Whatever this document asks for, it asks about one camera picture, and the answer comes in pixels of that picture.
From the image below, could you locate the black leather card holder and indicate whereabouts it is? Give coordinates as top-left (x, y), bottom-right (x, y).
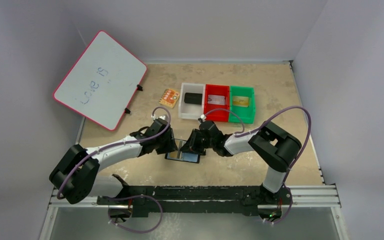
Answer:
top-left (164, 138), bottom-right (201, 164)

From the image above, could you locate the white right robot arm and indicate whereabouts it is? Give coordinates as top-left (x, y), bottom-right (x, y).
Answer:
top-left (179, 121), bottom-right (302, 204)

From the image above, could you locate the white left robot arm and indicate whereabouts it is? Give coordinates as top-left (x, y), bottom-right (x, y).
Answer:
top-left (49, 117), bottom-right (178, 204)

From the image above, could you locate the clear card in red bin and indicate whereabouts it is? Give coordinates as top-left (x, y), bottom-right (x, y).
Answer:
top-left (207, 94), bottom-right (226, 106)

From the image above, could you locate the orange card pack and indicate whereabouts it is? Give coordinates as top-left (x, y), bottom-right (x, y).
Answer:
top-left (158, 88), bottom-right (181, 108)

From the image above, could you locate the gold card in green bin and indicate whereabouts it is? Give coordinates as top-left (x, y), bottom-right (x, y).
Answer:
top-left (231, 95), bottom-right (250, 108)

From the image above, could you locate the white plastic bin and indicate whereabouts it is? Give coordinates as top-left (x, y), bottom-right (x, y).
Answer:
top-left (178, 82), bottom-right (206, 120)

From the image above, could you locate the black object in white bin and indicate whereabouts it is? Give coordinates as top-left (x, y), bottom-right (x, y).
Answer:
top-left (183, 92), bottom-right (203, 105)

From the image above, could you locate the red plastic bin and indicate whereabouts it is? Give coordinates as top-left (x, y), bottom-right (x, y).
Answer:
top-left (203, 84), bottom-right (230, 122)

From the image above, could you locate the green plastic bin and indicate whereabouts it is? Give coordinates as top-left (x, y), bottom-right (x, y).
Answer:
top-left (228, 85), bottom-right (256, 124)

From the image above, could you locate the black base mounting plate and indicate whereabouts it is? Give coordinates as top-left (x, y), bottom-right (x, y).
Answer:
top-left (97, 182), bottom-right (292, 221)

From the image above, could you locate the pink framed whiteboard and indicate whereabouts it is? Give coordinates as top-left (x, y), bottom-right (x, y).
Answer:
top-left (53, 31), bottom-right (147, 131)

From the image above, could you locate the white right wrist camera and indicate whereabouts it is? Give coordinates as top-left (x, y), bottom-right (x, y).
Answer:
top-left (198, 114), bottom-right (207, 123)

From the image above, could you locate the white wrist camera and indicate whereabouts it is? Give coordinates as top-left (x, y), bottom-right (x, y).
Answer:
top-left (151, 114), bottom-right (168, 121)
top-left (198, 114), bottom-right (207, 123)

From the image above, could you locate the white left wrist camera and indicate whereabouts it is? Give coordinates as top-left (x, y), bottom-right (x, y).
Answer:
top-left (151, 114), bottom-right (168, 121)

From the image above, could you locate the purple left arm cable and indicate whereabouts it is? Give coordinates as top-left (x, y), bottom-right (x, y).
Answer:
top-left (56, 106), bottom-right (172, 200)

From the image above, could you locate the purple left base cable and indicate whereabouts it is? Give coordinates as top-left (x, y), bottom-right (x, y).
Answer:
top-left (107, 194), bottom-right (164, 235)

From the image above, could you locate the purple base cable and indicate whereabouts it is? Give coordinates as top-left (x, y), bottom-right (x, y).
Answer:
top-left (107, 194), bottom-right (164, 235)
top-left (261, 185), bottom-right (295, 226)

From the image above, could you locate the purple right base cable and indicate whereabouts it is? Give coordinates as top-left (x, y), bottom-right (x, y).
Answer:
top-left (261, 185), bottom-right (295, 226)

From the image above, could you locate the aluminium rail frame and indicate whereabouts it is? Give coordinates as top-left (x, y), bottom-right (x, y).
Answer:
top-left (40, 185), bottom-right (347, 240)

